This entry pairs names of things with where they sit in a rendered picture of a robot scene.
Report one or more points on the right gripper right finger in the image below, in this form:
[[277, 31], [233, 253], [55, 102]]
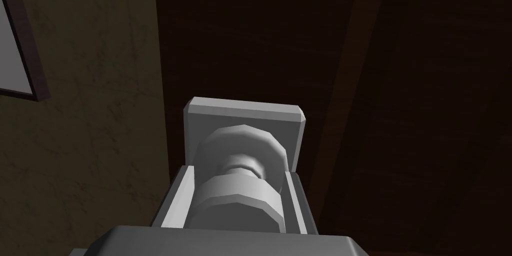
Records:
[[297, 204]]

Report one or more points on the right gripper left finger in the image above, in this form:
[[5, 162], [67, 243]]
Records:
[[178, 202]]

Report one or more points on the grey round door knob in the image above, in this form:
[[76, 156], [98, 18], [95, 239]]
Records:
[[240, 168]]

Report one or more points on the dark framed wall picture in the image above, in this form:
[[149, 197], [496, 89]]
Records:
[[16, 48]]

